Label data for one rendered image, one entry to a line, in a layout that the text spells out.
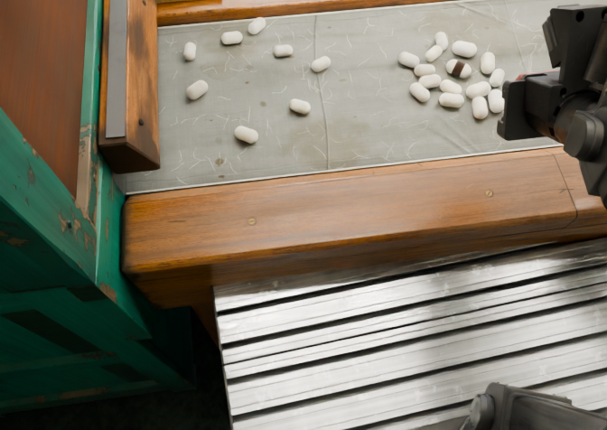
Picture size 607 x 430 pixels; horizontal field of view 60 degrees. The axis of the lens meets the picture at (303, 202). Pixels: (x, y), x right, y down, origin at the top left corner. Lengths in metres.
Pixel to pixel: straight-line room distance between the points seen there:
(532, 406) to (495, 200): 0.29
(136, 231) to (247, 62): 0.32
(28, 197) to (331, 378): 0.43
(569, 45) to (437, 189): 0.25
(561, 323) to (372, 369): 0.27
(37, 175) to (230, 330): 0.35
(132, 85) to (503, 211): 0.50
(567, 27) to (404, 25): 0.40
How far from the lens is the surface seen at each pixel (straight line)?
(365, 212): 0.68
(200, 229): 0.68
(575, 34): 0.58
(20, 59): 0.54
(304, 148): 0.75
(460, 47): 0.88
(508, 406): 0.58
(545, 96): 0.58
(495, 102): 0.83
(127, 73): 0.71
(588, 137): 0.47
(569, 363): 0.80
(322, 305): 0.73
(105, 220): 0.65
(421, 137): 0.79
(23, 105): 0.52
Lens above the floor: 1.38
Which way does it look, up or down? 63 degrees down
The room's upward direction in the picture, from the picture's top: 2 degrees clockwise
